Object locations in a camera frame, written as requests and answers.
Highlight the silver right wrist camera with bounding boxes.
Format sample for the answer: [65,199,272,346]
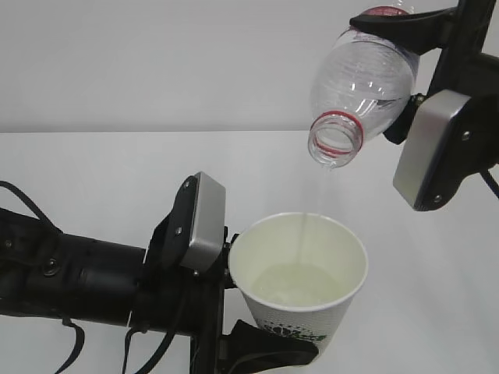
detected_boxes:
[393,90,470,211]

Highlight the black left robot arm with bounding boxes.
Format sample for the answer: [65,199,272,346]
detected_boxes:
[1,172,318,373]

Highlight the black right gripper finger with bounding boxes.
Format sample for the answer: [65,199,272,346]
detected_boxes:
[383,93,425,144]
[349,7,457,55]

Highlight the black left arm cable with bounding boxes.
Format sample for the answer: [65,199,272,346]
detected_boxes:
[0,181,184,374]

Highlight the clear plastic water bottle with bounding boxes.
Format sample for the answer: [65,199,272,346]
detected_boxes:
[308,26,419,168]

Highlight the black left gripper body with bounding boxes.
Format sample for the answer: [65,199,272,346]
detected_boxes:
[128,175,225,373]

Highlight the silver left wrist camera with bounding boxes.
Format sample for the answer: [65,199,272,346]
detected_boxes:
[181,171,226,273]

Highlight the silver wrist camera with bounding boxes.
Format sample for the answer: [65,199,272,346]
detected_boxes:
[393,90,470,211]
[181,171,226,273]

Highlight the white paper coffee cup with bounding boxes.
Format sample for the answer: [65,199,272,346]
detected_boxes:
[229,213,369,350]

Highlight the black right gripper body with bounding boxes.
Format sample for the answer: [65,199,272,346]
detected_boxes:
[423,1,498,211]

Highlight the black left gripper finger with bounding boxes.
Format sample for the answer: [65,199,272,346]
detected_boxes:
[222,233,239,290]
[220,319,319,374]

